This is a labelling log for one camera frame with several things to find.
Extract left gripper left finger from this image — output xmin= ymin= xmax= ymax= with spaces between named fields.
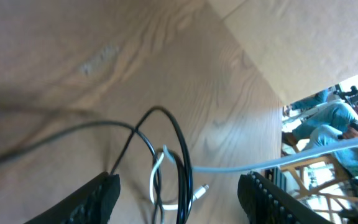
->
xmin=26 ymin=172 xmax=121 ymax=224

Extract white usb cable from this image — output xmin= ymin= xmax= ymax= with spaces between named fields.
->
xmin=149 ymin=134 xmax=358 ymax=212

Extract thin black cable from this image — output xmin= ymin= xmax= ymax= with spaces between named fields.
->
xmin=0 ymin=119 xmax=164 ymax=224

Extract cardboard panel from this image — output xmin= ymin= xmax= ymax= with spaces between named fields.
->
xmin=211 ymin=0 xmax=358 ymax=104

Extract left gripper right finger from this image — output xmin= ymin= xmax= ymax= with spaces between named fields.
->
xmin=237 ymin=172 xmax=331 ymax=224

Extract seated person in jeans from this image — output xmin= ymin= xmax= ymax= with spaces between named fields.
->
xmin=282 ymin=102 xmax=358 ymax=177

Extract wooden chair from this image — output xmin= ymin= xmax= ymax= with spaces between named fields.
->
xmin=280 ymin=154 xmax=358 ymax=223

